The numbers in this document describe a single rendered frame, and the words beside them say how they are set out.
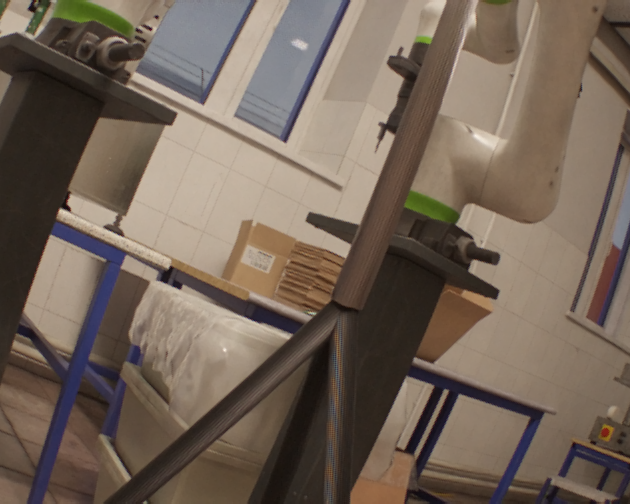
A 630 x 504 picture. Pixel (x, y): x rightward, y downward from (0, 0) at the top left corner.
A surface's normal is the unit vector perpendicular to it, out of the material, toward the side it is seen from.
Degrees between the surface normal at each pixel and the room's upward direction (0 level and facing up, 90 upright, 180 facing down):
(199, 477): 96
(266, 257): 90
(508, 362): 90
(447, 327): 125
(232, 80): 90
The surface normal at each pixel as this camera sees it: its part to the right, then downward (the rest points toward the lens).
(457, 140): -0.20, -0.21
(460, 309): 0.05, 0.80
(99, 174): 0.53, 0.15
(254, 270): 0.21, 0.01
